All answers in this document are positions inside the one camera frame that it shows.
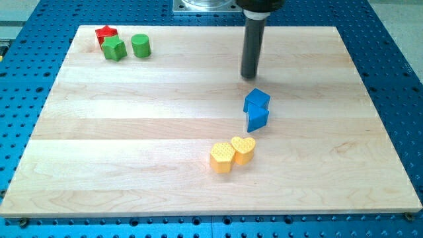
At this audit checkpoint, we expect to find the black robot arm end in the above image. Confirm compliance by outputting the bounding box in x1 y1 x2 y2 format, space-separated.
235 0 285 13

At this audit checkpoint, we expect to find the yellow heart block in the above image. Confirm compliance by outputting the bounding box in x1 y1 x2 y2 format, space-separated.
231 136 256 165

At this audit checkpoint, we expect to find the light wooden board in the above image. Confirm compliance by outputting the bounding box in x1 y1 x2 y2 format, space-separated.
1 26 422 218

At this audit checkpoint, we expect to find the yellow pentagon block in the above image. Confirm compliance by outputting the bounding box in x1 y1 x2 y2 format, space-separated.
210 142 235 173

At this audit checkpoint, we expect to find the blue triangular block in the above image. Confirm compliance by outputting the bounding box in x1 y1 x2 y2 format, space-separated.
247 104 269 133

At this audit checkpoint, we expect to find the blue cube block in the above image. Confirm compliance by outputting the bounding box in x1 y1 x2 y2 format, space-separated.
243 88 271 112

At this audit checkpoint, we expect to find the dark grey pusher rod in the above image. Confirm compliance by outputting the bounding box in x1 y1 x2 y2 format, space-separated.
241 10 270 79

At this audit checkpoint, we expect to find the green cylinder block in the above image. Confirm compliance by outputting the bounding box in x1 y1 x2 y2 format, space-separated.
131 34 151 58

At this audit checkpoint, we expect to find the green star block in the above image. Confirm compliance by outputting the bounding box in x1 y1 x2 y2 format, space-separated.
101 35 128 61

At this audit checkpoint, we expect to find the red star block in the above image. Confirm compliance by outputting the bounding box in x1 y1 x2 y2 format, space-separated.
95 25 118 49

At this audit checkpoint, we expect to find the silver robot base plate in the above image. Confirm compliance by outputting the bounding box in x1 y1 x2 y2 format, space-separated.
173 0 242 13

